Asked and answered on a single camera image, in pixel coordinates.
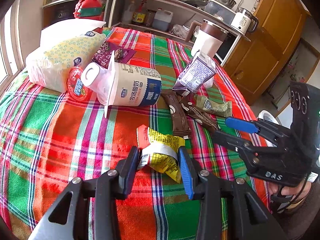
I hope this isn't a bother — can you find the white electric kettle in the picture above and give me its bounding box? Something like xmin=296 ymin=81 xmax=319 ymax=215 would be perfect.
xmin=230 ymin=7 xmax=259 ymax=34

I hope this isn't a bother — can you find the white window frame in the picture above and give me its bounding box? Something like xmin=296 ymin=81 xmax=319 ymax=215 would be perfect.
xmin=0 ymin=0 xmax=28 ymax=85

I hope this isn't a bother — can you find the small white plastic bottle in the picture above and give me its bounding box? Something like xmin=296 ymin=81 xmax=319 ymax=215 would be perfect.
xmin=80 ymin=62 xmax=113 ymax=98

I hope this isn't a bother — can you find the blue plastic jug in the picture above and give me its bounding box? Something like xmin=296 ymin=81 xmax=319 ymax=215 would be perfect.
xmin=152 ymin=8 xmax=173 ymax=32

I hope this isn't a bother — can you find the white pitcher with brown lid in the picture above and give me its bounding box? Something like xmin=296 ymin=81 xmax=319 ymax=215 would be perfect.
xmin=185 ymin=19 xmax=229 ymax=58

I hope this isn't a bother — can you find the white shelf unit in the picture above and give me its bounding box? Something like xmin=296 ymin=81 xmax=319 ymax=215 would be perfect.
xmin=42 ymin=0 xmax=250 ymax=67

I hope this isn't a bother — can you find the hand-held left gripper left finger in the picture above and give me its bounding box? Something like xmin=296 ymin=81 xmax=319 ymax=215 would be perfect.
xmin=29 ymin=146 xmax=140 ymax=240

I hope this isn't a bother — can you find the red antler water bottle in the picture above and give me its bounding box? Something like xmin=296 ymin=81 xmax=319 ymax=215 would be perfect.
xmin=73 ymin=0 xmax=106 ymax=34

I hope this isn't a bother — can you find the large white yogurt cup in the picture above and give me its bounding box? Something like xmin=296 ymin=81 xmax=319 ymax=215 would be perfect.
xmin=104 ymin=50 xmax=162 ymax=118

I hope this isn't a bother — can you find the white trash bin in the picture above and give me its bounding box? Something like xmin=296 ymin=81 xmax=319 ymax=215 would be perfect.
xmin=257 ymin=110 xmax=282 ymax=148

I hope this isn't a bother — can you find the wooden cabinet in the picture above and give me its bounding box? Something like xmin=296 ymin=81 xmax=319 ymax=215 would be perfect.
xmin=222 ymin=0 xmax=312 ymax=105

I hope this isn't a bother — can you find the brown sachet wrapper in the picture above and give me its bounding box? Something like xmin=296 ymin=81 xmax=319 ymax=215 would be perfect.
xmin=180 ymin=96 xmax=220 ymax=133
xmin=161 ymin=90 xmax=192 ymax=138

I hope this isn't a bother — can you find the person's right forearm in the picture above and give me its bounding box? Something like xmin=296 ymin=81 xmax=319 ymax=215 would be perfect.
xmin=275 ymin=177 xmax=320 ymax=235

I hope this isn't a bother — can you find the white plastic jug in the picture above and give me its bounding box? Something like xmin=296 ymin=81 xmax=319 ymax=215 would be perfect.
xmin=122 ymin=0 xmax=135 ymax=24

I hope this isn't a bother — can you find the clear plastic container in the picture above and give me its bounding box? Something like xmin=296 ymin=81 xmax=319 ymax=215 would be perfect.
xmin=205 ymin=0 xmax=237 ymax=25

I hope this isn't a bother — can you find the red jelly cup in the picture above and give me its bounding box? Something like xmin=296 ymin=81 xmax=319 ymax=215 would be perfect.
xmin=67 ymin=66 xmax=92 ymax=102

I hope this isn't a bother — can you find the steel frying pan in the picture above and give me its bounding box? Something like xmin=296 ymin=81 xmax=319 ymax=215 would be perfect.
xmin=180 ymin=0 xmax=209 ymax=7

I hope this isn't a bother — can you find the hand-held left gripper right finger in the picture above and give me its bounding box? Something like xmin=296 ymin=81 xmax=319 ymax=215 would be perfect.
xmin=177 ymin=146 xmax=288 ymax=240

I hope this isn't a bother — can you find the yellow dotted tissue pack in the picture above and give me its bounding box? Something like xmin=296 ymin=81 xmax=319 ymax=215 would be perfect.
xmin=25 ymin=19 xmax=107 ymax=93

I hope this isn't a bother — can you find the soy sauce bottle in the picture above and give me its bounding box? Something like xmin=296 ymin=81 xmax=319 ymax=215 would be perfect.
xmin=132 ymin=0 xmax=148 ymax=25

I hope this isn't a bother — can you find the green snack wrapper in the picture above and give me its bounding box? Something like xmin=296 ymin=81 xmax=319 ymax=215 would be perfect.
xmin=196 ymin=95 xmax=232 ymax=118

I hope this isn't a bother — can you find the crumpled plastic bag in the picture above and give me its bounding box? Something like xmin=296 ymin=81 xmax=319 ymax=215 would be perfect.
xmin=169 ymin=24 xmax=190 ymax=39

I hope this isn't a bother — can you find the purple snack packet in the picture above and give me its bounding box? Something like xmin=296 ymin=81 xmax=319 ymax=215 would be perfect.
xmin=91 ymin=41 xmax=137 ymax=69

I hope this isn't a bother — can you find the black round appliance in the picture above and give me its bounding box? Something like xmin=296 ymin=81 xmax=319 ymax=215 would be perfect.
xmin=54 ymin=9 xmax=68 ymax=20

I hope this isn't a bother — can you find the purple drink carton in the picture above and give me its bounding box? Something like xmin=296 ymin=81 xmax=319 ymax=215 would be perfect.
xmin=172 ymin=50 xmax=217 ymax=97

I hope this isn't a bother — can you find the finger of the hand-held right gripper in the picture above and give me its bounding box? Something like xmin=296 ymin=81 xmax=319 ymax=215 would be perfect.
xmin=225 ymin=117 xmax=292 ymax=145
xmin=212 ymin=129 xmax=278 ymax=167

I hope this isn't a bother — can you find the yellow snack wrapper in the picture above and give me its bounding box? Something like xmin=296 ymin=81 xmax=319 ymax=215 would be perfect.
xmin=136 ymin=124 xmax=186 ymax=183

